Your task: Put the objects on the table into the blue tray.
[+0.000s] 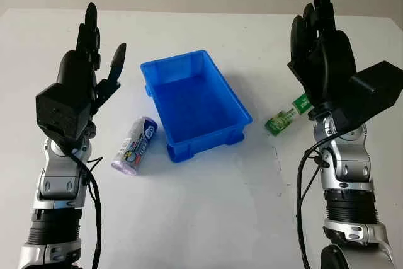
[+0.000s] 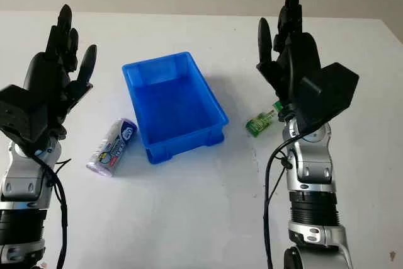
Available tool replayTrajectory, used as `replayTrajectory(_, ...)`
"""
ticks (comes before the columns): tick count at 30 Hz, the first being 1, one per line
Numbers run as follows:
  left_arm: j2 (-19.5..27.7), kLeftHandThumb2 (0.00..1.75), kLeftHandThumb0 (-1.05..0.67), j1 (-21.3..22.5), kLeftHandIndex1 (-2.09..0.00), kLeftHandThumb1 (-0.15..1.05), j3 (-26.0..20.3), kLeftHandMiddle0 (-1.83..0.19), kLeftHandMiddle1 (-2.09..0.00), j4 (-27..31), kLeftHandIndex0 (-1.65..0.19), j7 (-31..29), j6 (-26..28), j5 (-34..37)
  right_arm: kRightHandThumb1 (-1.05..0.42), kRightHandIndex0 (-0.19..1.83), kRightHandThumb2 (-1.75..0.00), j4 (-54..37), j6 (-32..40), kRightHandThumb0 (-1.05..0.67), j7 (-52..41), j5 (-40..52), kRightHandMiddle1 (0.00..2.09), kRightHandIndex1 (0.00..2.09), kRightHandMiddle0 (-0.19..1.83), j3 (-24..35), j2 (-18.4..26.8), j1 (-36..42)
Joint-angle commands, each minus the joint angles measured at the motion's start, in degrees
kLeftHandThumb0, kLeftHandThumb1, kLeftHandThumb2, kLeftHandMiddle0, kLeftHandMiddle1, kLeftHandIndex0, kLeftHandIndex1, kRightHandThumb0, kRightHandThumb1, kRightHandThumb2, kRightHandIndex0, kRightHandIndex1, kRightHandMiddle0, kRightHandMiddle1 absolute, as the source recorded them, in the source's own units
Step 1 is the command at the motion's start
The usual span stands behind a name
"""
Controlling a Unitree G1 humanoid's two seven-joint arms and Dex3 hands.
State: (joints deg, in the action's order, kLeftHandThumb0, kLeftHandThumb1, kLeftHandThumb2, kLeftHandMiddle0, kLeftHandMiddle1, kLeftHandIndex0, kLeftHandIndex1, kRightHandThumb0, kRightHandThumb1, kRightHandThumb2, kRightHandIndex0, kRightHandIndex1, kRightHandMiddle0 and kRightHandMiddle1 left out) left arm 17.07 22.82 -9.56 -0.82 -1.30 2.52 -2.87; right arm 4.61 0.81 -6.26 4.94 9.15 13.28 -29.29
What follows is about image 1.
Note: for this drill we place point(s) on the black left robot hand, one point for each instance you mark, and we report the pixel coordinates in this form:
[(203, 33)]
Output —
[(77, 67)]

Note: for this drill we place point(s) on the green chewing gum box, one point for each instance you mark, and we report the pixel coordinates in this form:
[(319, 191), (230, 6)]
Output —
[(283, 117)]

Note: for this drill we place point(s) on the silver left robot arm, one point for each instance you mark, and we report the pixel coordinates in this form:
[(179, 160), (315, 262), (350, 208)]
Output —
[(58, 180)]

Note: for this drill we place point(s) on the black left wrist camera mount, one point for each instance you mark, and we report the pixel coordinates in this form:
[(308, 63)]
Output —
[(60, 108)]

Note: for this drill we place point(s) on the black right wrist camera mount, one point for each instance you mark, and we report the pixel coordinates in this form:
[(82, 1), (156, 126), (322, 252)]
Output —
[(374, 89)]

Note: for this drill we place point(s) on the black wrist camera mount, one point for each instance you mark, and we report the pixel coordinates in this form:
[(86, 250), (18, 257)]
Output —
[(374, 89), (60, 108)]

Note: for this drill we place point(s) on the purple white gum canister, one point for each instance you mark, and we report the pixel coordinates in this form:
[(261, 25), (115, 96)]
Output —
[(135, 146)]

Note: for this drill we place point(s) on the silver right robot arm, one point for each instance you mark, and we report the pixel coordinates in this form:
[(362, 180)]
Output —
[(349, 168)]

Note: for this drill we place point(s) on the blue plastic tray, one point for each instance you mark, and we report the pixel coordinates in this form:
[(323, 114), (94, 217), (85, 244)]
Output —
[(195, 99)]

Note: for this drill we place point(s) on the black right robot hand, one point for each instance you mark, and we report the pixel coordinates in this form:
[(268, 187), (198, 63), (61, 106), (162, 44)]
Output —
[(327, 58)]

